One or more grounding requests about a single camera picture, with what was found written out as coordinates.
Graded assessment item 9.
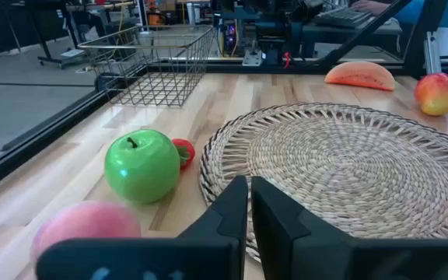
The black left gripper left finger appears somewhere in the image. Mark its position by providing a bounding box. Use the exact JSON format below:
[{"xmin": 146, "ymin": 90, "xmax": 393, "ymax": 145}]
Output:
[{"xmin": 36, "ymin": 175, "xmax": 249, "ymax": 280}]

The gold wire basket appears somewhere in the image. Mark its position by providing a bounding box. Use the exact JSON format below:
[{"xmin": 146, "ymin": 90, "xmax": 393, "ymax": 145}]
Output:
[{"xmin": 77, "ymin": 25, "xmax": 218, "ymax": 108}]

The person's hand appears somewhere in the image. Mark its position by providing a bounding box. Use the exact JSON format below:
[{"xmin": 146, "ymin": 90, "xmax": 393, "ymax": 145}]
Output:
[{"xmin": 351, "ymin": 0, "xmax": 390, "ymax": 16}]

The round woven straw placemat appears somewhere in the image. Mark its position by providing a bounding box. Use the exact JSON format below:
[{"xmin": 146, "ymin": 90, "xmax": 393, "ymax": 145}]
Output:
[{"xmin": 199, "ymin": 102, "xmax": 448, "ymax": 264}]

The green plastic apple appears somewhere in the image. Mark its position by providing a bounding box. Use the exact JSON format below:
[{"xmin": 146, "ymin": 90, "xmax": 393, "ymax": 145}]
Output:
[{"xmin": 103, "ymin": 128, "xmax": 181, "ymax": 205}]

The red yellow mango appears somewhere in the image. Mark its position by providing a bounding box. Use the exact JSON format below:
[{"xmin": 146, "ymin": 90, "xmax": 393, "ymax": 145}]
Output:
[{"xmin": 414, "ymin": 72, "xmax": 448, "ymax": 117}]

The silver aluminium profile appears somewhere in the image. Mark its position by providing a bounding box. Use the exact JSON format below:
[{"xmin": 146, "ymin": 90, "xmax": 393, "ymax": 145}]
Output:
[{"xmin": 424, "ymin": 30, "xmax": 443, "ymax": 75}]

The computer tower with lights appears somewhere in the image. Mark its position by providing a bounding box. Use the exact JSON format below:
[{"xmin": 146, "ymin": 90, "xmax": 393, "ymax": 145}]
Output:
[{"xmin": 218, "ymin": 21, "xmax": 240, "ymax": 58}]

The orange black equipment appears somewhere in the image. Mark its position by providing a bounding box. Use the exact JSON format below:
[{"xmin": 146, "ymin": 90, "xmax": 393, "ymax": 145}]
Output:
[{"xmin": 148, "ymin": 11, "xmax": 166, "ymax": 26}]

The watermelon slice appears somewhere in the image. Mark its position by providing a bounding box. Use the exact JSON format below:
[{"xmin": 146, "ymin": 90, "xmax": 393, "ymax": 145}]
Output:
[{"xmin": 324, "ymin": 61, "xmax": 396, "ymax": 93}]

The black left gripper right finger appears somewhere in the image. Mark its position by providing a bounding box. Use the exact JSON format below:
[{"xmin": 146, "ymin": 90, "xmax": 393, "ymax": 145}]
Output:
[{"xmin": 250, "ymin": 175, "xmax": 448, "ymax": 280}]

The pink peach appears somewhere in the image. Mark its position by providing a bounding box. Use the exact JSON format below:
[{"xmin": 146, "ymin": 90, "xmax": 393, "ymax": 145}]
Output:
[{"xmin": 30, "ymin": 200, "xmax": 142, "ymax": 265}]

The dark keyboard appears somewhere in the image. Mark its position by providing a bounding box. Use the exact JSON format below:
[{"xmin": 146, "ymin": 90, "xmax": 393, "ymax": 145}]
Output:
[{"xmin": 313, "ymin": 6, "xmax": 373, "ymax": 29}]

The small red strawberry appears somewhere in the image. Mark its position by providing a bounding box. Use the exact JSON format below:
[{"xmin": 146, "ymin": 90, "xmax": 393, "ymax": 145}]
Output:
[{"xmin": 171, "ymin": 138, "xmax": 196, "ymax": 169}]

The grey metal bracket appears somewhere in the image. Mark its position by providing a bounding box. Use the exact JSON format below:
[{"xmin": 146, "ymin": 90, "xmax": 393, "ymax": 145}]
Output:
[{"xmin": 241, "ymin": 49, "xmax": 264, "ymax": 67}]

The black box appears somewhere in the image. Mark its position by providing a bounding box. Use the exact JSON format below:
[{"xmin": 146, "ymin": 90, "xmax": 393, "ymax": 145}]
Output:
[{"xmin": 105, "ymin": 21, "xmax": 138, "ymax": 59}]

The black rolling stand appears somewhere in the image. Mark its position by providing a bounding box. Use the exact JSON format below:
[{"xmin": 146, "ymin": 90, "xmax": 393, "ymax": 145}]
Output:
[{"xmin": 25, "ymin": 0, "xmax": 89, "ymax": 71}]

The black table frame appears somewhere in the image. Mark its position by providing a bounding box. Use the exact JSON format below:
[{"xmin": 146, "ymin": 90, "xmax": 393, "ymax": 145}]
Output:
[{"xmin": 0, "ymin": 0, "xmax": 448, "ymax": 198}]

